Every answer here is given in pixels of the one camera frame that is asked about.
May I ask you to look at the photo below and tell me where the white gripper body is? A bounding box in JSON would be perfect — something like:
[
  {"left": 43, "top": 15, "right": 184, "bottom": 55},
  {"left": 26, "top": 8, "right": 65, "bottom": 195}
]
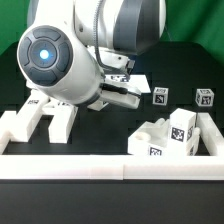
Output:
[{"left": 88, "top": 47, "right": 142, "bottom": 109}]

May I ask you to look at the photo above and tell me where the white chair seat part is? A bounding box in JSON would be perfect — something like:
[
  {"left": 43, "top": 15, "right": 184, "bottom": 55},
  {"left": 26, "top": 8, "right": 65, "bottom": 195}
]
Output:
[{"left": 127, "top": 118, "right": 200, "bottom": 157}]

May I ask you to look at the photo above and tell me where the white chair back frame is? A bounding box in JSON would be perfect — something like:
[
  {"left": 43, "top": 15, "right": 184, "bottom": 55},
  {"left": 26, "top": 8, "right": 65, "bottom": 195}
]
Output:
[{"left": 10, "top": 90, "right": 78, "bottom": 144}]

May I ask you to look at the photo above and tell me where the white marker sheet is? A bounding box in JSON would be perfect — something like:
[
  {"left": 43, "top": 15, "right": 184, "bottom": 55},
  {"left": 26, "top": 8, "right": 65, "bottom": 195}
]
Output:
[{"left": 106, "top": 74, "right": 151, "bottom": 93}]

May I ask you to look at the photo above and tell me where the white U-shaped fence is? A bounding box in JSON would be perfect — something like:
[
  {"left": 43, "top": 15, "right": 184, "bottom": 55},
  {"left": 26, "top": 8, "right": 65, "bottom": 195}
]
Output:
[{"left": 0, "top": 111, "right": 224, "bottom": 180}]

